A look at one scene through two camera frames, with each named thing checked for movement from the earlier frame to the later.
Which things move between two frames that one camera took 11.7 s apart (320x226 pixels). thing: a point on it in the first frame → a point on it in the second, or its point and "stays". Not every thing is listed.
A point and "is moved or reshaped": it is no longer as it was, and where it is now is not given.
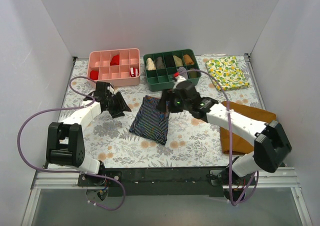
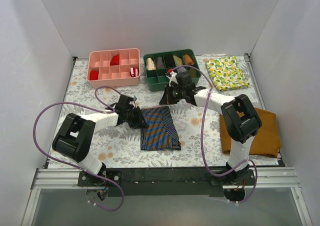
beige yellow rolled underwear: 178,61 stays
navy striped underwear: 151,123 is moved or reshaped
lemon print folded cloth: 228,73 stays
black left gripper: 116,104 → 137,116
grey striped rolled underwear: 183,72 stays
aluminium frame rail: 284,178 stays
